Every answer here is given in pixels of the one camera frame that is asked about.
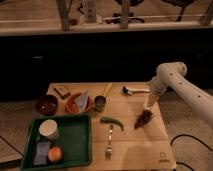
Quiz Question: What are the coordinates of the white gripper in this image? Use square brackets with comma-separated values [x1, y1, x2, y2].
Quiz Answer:
[146, 76, 166, 109]

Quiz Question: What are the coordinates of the white handled dish brush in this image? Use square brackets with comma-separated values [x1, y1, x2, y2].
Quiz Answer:
[122, 86, 150, 95]

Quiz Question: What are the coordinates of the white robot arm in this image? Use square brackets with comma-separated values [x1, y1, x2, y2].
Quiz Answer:
[148, 62, 213, 129]

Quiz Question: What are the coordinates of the brown pine cone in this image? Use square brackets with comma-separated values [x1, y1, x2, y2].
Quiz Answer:
[134, 109, 153, 129]

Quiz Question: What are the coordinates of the green chili pepper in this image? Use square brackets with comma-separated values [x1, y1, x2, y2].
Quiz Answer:
[100, 117, 124, 131]

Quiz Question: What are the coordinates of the metal fork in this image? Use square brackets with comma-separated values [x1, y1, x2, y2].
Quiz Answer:
[105, 125, 113, 160]

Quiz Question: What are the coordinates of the white folded paper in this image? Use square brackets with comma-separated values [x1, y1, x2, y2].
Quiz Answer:
[74, 91, 88, 113]

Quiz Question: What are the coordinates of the orange bowl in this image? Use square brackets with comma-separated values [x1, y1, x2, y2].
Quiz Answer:
[65, 93, 93, 114]

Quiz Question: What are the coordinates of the green plastic tray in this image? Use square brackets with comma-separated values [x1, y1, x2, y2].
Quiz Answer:
[20, 114, 92, 171]

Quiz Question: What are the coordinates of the black office chair base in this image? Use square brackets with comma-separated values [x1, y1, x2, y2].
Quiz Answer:
[105, 0, 146, 25]

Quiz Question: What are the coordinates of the dark red bowl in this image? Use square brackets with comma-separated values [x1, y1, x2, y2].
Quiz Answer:
[35, 95, 58, 116]

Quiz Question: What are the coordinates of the white round container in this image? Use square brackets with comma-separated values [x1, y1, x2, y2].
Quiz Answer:
[39, 119, 59, 140]

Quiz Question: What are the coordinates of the orange peach fruit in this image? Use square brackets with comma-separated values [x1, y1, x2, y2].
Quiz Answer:
[48, 146, 63, 163]

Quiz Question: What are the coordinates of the grey sponge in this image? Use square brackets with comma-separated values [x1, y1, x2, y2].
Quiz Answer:
[33, 141, 51, 166]

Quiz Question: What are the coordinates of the metal cup wooden handle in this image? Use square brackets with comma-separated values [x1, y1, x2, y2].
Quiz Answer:
[94, 83, 112, 112]

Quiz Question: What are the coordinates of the black cable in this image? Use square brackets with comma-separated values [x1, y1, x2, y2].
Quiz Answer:
[169, 133, 213, 171]

